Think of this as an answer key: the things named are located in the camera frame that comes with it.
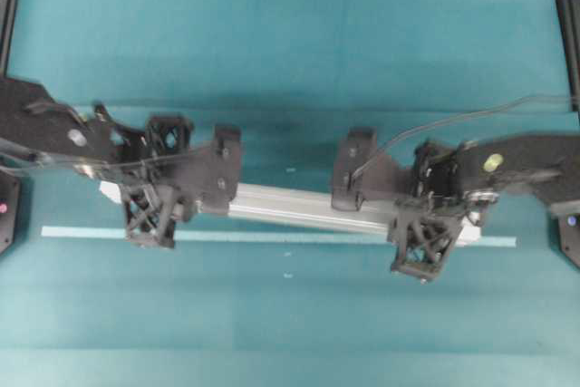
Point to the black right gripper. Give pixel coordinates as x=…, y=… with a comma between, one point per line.
x=432, y=195

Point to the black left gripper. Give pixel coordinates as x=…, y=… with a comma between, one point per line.
x=152, y=204

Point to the silver aluminium extrusion rail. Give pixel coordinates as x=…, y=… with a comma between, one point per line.
x=299, y=208

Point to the right arm base with led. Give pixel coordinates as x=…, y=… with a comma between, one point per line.
x=568, y=228

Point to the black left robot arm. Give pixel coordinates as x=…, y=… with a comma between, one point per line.
x=36, y=128

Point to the left arm base with led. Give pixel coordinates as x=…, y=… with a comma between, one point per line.
x=10, y=190

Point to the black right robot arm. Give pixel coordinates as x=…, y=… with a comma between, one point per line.
x=545, y=166

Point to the light teal tape strip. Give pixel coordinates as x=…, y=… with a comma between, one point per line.
x=469, y=237

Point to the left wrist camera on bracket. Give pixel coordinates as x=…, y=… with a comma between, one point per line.
x=217, y=171

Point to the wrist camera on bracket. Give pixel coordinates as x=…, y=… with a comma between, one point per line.
x=362, y=173
x=217, y=171

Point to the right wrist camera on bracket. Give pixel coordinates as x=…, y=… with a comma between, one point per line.
x=362, y=173

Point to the black left frame post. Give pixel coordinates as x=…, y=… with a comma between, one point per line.
x=7, y=21

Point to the black frame post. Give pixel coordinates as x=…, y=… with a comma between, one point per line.
x=568, y=16
x=7, y=21

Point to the black right frame post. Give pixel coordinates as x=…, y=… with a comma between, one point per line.
x=568, y=16

